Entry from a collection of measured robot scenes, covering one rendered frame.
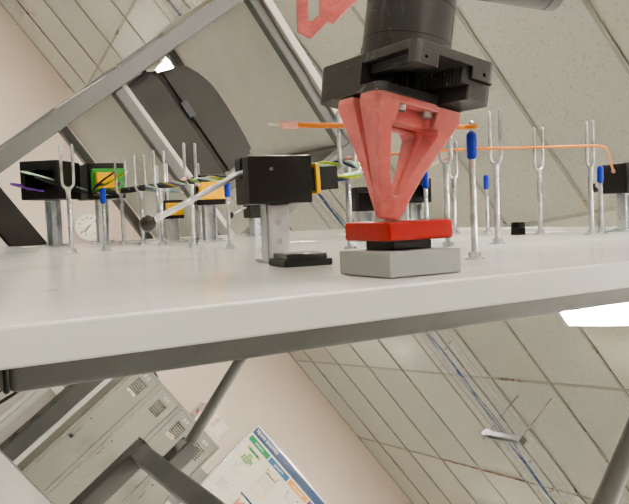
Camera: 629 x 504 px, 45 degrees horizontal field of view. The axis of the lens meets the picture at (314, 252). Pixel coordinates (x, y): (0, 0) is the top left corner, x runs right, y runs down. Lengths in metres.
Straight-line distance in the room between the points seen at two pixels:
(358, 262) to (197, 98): 1.34
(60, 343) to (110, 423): 7.38
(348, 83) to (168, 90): 1.30
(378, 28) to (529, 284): 0.18
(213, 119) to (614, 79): 1.97
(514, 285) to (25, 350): 0.28
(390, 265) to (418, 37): 0.14
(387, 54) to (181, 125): 1.33
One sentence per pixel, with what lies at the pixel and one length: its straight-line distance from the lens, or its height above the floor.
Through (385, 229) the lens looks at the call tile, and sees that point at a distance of 0.46.
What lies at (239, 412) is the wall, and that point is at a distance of 8.60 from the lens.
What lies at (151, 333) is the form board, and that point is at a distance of 0.35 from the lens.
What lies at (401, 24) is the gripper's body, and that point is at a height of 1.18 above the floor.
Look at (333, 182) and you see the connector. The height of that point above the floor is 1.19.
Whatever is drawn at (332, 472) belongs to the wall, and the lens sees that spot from 9.16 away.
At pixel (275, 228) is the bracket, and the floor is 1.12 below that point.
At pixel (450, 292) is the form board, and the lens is 0.44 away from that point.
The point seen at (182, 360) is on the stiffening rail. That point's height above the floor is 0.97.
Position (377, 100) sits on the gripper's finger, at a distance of 0.46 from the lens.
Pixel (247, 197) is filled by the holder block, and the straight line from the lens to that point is 0.64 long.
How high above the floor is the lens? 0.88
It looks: 23 degrees up
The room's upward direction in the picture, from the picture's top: 47 degrees clockwise
